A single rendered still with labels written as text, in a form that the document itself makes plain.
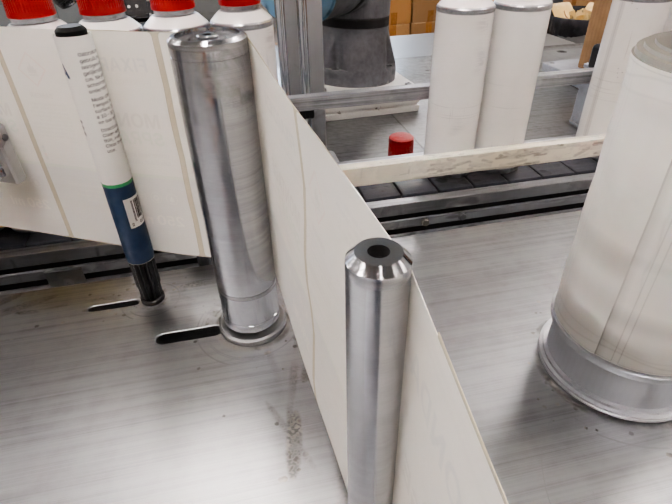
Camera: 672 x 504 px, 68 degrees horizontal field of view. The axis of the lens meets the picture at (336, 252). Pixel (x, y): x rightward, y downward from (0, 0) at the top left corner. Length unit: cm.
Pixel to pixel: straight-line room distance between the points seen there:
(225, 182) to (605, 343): 22
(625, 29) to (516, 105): 12
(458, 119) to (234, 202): 29
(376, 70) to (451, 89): 36
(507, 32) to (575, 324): 29
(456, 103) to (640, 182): 28
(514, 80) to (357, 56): 37
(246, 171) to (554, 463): 22
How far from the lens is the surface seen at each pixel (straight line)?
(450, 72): 49
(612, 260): 27
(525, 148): 53
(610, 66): 60
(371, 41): 85
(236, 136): 26
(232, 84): 25
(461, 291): 38
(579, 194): 59
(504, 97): 52
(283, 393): 31
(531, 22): 51
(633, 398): 32
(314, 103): 51
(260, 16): 44
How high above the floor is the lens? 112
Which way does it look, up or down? 35 degrees down
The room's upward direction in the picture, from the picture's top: 1 degrees counter-clockwise
